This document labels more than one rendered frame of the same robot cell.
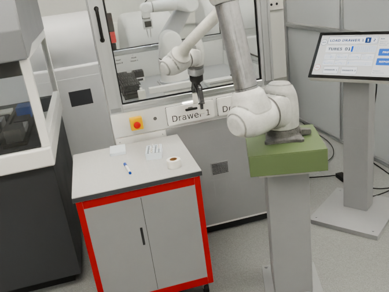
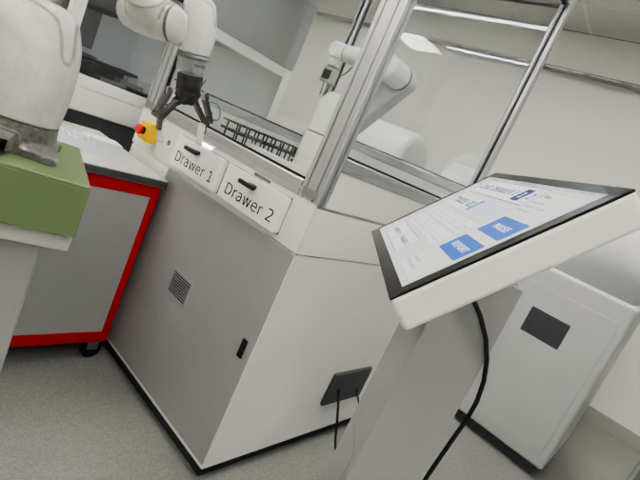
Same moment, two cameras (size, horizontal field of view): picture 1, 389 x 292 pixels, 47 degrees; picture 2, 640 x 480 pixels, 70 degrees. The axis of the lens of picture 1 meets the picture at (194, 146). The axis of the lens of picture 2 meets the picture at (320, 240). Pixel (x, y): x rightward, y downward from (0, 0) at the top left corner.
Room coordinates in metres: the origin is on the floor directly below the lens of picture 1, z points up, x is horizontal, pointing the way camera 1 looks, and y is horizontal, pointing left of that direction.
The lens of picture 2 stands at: (1.89, -1.48, 1.10)
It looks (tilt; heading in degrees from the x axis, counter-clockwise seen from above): 11 degrees down; 48
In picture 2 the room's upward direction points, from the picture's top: 24 degrees clockwise
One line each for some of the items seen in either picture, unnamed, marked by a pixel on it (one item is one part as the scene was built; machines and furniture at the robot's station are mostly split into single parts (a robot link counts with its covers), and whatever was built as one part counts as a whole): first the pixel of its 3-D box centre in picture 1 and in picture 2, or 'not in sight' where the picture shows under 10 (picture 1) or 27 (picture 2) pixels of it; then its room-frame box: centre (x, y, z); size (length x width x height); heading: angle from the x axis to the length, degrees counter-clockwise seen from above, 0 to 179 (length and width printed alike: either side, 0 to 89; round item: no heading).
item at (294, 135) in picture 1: (287, 131); (9, 129); (1.99, -0.45, 0.89); 0.22 x 0.18 x 0.06; 80
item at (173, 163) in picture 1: (173, 163); not in sight; (2.04, 0.11, 0.78); 0.07 x 0.07 x 0.04
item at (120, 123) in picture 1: (180, 94); (297, 192); (3.04, 0.05, 0.87); 1.02 x 0.95 x 0.14; 101
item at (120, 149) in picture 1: (117, 150); (102, 140); (2.36, 0.43, 0.77); 0.13 x 0.09 x 0.02; 7
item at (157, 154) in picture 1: (154, 152); (74, 140); (2.23, 0.22, 0.78); 0.12 x 0.08 x 0.04; 0
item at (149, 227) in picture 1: (143, 223); (21, 230); (2.18, 0.34, 0.38); 0.62 x 0.58 x 0.76; 101
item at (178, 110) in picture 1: (190, 112); (196, 162); (2.56, 0.00, 0.87); 0.29 x 0.02 x 0.11; 101
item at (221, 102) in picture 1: (239, 102); (251, 196); (2.62, -0.31, 0.87); 0.29 x 0.02 x 0.11; 101
